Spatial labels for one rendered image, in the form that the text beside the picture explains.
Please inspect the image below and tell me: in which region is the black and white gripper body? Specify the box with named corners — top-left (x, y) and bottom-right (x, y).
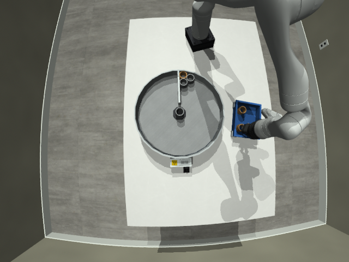
top-left (242, 108), bottom-right (282, 139)

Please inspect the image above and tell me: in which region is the blue square tray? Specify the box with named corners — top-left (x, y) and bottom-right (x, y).
top-left (231, 100), bottom-right (262, 139)

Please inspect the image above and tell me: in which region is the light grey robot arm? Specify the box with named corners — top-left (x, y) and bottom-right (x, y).
top-left (192, 0), bottom-right (324, 140)

